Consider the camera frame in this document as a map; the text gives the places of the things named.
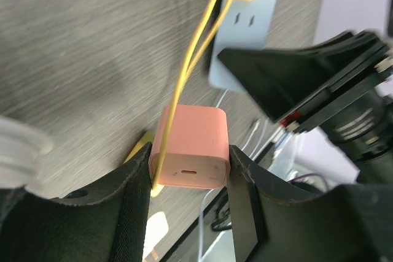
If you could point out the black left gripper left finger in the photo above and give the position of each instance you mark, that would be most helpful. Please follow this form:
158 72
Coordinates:
103 221

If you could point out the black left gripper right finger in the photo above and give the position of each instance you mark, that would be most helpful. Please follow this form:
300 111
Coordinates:
273 220

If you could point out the pink plug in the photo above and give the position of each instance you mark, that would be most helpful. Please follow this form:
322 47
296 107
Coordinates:
197 154

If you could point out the blue power strip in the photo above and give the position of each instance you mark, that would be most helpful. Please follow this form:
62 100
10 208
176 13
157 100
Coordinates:
246 25

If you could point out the white wall adapter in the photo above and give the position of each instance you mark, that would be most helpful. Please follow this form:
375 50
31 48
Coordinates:
156 229

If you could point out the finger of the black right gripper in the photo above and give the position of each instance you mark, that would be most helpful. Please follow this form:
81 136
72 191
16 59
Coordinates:
295 82

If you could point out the yellow usb charger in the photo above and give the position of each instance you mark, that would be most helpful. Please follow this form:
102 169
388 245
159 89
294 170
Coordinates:
148 136

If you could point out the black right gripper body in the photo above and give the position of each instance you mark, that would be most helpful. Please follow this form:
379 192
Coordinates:
359 123

